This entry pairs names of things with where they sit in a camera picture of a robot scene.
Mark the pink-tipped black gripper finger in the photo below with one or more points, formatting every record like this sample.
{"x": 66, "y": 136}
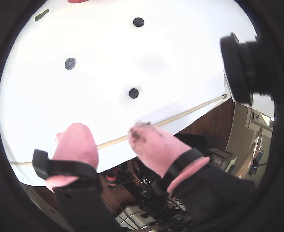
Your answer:
{"x": 156, "y": 147}
{"x": 76, "y": 145}

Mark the dark blueberry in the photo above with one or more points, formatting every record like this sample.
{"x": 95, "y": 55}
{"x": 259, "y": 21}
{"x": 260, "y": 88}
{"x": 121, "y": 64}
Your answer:
{"x": 138, "y": 22}
{"x": 133, "y": 93}
{"x": 70, "y": 63}

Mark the red collapsible silicone cup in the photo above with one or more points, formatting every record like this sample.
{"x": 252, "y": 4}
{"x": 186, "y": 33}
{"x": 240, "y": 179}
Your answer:
{"x": 79, "y": 1}

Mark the orange black device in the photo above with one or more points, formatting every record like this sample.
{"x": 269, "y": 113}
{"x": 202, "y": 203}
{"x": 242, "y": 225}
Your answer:
{"x": 111, "y": 179}

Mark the curled olive green leaf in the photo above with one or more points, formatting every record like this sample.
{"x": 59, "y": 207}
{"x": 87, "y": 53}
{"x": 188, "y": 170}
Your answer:
{"x": 41, "y": 15}

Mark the black gripper-mounted camera module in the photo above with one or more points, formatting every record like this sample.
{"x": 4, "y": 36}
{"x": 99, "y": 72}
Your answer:
{"x": 241, "y": 70}

